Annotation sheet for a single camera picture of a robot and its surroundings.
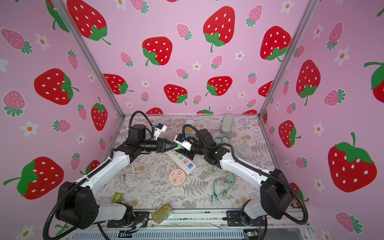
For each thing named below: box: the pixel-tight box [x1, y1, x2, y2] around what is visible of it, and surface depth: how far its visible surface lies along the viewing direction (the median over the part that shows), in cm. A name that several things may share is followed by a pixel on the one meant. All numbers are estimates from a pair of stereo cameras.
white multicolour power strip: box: [165, 149, 197, 175], surface depth 93 cm
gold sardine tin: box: [151, 202, 173, 224], surface depth 74 cm
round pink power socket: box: [168, 168, 186, 186], surface depth 88 cm
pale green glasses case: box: [221, 114, 234, 133], surface depth 116 cm
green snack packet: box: [111, 192, 125, 204], surface depth 82 cm
